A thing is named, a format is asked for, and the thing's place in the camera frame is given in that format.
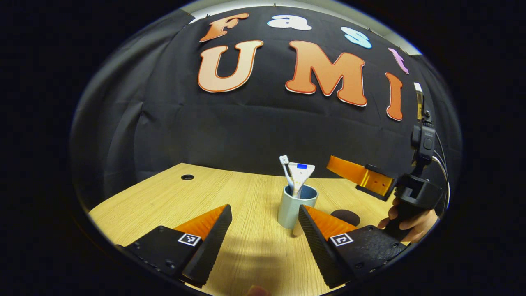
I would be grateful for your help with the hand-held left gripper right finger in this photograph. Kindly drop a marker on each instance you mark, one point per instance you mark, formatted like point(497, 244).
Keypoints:
point(318, 246)

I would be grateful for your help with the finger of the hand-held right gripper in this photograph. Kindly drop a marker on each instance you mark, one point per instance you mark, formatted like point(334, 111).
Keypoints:
point(370, 179)

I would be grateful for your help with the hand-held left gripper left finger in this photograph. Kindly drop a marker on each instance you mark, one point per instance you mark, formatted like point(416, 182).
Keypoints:
point(213, 242)

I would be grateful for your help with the dark brown round coaster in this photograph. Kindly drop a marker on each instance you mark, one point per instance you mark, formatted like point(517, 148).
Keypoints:
point(347, 216)

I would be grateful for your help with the light blue cup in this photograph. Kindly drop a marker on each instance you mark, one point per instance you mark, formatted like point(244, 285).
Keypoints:
point(289, 209)

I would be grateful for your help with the white toothpaste tube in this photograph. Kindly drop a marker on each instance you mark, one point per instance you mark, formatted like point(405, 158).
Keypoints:
point(301, 174)

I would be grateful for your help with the white toothbrush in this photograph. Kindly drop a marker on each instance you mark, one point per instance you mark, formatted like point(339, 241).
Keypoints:
point(286, 170)

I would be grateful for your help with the wooden desktop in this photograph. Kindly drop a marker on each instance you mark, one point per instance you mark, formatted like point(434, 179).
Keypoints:
point(164, 205)

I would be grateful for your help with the black backdrop cloth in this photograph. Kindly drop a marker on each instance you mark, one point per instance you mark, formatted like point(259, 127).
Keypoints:
point(246, 123)

